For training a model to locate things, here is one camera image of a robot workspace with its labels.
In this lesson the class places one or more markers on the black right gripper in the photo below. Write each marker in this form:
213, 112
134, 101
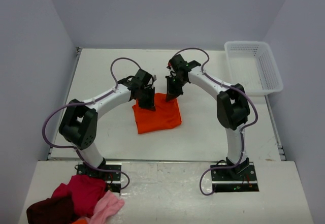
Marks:
172, 93

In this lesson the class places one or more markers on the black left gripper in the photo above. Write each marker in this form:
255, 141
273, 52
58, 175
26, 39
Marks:
149, 105

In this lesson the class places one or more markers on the orange t shirt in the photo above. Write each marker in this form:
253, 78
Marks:
166, 116

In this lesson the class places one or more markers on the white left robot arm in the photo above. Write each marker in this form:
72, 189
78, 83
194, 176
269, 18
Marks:
80, 120

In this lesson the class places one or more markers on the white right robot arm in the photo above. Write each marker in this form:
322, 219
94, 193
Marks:
232, 106

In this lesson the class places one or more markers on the white plastic basket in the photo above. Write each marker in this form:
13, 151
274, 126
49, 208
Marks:
252, 64

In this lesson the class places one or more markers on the crimson red t shirt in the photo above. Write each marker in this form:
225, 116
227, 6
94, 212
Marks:
84, 191

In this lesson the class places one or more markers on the pink t shirt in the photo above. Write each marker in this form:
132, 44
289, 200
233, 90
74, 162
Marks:
106, 207

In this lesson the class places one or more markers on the orange red cloth piece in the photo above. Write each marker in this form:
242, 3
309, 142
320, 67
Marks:
83, 220

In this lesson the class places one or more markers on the dark maroon t shirt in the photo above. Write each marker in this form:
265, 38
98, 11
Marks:
52, 210

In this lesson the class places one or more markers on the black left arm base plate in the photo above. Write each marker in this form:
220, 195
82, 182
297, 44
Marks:
112, 178

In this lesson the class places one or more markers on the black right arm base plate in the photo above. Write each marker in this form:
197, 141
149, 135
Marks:
228, 181

